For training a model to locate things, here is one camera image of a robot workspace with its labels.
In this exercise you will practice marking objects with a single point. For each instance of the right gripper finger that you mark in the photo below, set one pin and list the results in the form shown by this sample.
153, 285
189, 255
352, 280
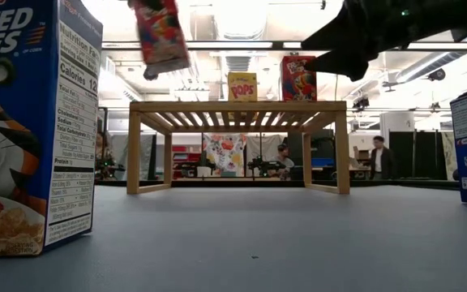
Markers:
339, 32
347, 63

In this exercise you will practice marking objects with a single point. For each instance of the red Froot Loops cereal box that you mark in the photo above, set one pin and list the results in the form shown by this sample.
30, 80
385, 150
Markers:
160, 36
298, 81

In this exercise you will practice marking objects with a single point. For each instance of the yellow Corn Pops cereal box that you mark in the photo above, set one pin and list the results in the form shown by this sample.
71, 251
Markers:
242, 87

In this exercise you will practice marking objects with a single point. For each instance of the black background robot arm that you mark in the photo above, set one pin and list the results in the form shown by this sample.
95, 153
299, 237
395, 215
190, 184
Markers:
264, 165

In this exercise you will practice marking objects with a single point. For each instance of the wooden slatted shelf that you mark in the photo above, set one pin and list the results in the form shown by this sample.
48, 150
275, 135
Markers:
237, 106

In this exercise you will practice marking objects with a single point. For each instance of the black ceiling spotlight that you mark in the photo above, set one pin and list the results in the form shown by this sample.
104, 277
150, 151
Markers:
361, 103

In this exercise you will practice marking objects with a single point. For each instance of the person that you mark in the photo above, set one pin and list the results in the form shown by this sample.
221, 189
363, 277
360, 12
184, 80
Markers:
284, 162
100, 146
381, 160

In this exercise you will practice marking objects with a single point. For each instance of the grey fabric screen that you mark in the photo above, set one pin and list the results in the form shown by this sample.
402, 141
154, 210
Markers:
132, 158
266, 146

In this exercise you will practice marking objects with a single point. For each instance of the black room partition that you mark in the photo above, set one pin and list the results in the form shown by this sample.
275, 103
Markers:
420, 156

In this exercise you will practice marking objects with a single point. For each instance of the beige patterned curtain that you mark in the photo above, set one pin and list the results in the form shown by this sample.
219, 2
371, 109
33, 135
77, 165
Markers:
449, 158

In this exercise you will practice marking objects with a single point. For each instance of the colourful patterned cloth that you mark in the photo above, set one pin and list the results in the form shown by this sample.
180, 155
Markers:
225, 152

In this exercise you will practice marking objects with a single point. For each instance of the red storage shelving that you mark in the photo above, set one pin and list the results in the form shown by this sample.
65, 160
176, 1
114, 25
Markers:
185, 156

